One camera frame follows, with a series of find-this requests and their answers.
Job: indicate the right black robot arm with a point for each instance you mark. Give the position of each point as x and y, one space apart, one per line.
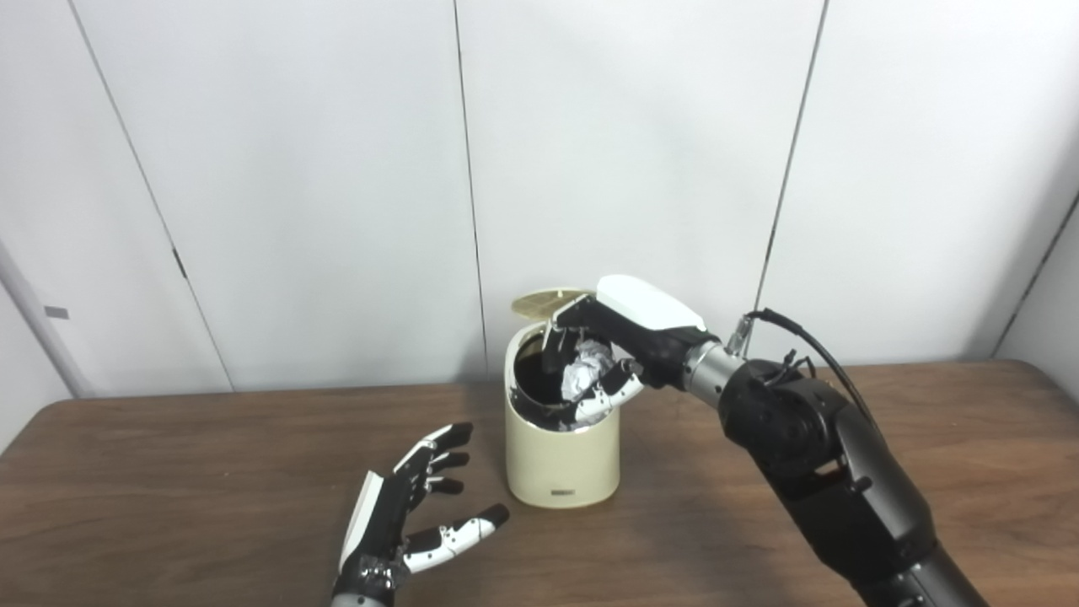
843 480

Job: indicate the cream-colored trash bin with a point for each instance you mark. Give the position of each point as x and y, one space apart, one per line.
560 464

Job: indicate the round cream bin lid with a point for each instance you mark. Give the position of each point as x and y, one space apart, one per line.
548 301

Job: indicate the white paper ball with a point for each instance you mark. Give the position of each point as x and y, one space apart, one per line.
586 371

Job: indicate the small grey wall label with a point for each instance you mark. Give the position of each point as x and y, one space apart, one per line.
56 312

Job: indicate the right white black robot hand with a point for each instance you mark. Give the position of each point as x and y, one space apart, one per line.
649 320

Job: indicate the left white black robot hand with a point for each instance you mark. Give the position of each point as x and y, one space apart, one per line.
379 523

